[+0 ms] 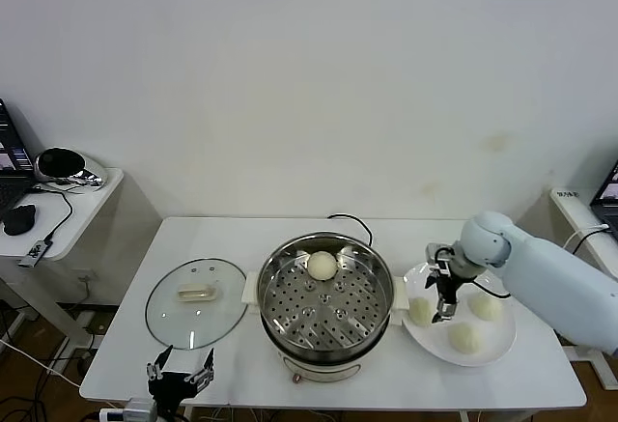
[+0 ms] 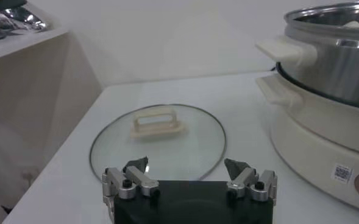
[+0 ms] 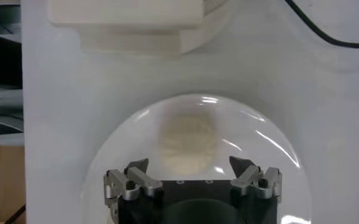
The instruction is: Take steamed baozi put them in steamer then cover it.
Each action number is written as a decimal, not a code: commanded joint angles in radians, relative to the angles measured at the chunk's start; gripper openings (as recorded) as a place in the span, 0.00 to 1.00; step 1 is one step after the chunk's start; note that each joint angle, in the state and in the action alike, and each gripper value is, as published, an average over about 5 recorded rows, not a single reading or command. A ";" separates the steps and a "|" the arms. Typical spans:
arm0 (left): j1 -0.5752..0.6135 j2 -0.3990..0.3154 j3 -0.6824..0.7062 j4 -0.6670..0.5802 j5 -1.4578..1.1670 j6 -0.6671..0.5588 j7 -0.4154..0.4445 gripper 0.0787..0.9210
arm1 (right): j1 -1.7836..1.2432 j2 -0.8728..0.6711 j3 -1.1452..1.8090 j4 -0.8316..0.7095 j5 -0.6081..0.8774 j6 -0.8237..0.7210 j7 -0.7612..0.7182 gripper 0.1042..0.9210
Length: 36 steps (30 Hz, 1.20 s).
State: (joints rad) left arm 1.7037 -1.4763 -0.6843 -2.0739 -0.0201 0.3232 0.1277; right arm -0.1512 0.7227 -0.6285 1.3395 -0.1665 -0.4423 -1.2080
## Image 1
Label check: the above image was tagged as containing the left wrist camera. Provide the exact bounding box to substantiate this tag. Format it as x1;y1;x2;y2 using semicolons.
98;398;158;422

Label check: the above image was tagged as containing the black computer mouse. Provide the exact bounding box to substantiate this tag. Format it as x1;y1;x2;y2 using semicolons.
3;203;39;237

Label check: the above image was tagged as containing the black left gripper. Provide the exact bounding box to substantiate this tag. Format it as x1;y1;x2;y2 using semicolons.
146;344;216;412

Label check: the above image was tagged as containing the black laptop with lit screen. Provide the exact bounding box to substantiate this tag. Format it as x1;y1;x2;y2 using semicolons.
0;98;38;223

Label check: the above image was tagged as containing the shiny chrome rounded device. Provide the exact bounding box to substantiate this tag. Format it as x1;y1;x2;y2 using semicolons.
34;147;108;195

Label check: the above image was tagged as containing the white round plate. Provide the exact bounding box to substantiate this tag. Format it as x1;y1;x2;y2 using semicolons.
401;260;518;368

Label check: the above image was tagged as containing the grey usb hub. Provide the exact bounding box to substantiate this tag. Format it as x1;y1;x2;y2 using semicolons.
18;240;53;268

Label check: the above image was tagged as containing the white side table with mouse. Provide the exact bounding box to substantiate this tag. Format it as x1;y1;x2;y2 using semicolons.
0;166;164;346

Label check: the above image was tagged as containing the black laptop with purple screen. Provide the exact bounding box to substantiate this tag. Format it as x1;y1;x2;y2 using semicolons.
589;158;618;239

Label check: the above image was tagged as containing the stainless steel steamer basket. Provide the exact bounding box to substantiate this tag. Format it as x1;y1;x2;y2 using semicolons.
240;231;410;359

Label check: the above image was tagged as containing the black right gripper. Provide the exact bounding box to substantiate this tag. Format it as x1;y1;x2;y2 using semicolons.
424;267;461;325

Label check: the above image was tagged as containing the round glass pot lid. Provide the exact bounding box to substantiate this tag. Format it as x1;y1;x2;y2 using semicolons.
144;257;250;352

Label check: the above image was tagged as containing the black pot power cable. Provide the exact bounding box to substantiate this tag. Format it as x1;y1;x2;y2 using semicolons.
326;213;374;249

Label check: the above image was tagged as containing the black usb hub cable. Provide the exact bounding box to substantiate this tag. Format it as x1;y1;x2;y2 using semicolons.
28;184;74;244

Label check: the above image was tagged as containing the white charger cable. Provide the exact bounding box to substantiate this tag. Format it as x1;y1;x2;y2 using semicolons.
558;225;610;254

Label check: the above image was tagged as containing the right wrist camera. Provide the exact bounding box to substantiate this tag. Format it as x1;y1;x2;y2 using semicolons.
425;242;458;276

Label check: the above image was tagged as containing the white steamed baozi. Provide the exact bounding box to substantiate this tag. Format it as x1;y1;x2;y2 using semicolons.
407;297;435;329
306;250;338;282
448;323;485;356
468;292;505;323

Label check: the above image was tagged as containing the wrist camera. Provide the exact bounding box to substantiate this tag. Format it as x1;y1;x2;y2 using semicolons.
98;398;158;422
425;242;458;276

